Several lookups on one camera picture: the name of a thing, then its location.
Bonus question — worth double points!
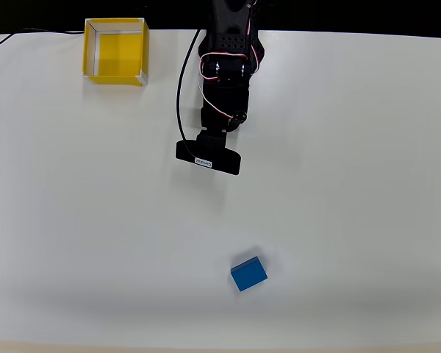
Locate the blue block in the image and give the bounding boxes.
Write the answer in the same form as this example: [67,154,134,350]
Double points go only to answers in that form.
[230,255,269,293]

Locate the yellow open box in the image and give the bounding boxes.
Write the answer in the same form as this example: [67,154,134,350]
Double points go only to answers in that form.
[82,17,150,88]

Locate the black webcam bar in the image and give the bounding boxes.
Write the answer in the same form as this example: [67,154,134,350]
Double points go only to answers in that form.
[174,127,243,177]

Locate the black webcam cable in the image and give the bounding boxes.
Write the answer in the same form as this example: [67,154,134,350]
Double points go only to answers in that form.
[175,28,203,157]

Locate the thin black cable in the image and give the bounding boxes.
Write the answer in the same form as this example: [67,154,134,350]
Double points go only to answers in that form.
[0,27,85,54]

